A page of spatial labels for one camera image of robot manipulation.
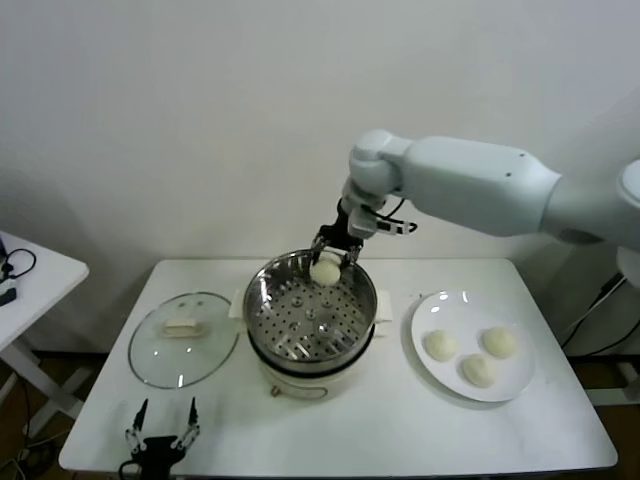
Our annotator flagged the perforated steel steamer basket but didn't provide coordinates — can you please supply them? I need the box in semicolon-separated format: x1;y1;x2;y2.
228;249;393;364

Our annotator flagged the black cable by wall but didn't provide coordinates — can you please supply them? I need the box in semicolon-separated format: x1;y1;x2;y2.
559;274;640;351

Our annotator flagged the white desk frame base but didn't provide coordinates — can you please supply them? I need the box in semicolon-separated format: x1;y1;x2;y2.
584;359;640;406

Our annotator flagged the thin black looped cable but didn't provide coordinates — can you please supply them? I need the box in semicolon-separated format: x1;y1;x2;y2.
0;248;37;282

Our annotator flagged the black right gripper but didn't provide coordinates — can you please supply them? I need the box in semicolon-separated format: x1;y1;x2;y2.
309;197;365;274

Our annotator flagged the white side table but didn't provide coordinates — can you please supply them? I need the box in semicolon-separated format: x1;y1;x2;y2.
0;230;90;426

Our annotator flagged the cream electric cooker base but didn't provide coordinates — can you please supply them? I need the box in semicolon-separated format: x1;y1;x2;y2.
234;319;389;401

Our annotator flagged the white steamed baozi bun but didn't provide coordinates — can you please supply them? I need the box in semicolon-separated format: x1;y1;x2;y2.
482;327;518;360
424;329;459;362
460;353;497;389
310;258;343;288

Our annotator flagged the round glass pot lid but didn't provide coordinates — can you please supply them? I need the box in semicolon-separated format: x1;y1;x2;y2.
127;292;240;390

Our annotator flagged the white round plate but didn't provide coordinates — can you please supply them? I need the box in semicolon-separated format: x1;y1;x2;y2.
409;290;536;403

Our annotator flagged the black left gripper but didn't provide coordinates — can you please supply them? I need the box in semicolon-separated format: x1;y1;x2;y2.
124;397;202;480

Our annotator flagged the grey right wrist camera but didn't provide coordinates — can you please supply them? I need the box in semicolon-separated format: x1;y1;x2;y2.
348;206;386;239

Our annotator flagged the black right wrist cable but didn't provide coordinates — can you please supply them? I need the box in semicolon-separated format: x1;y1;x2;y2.
372;197;419;237

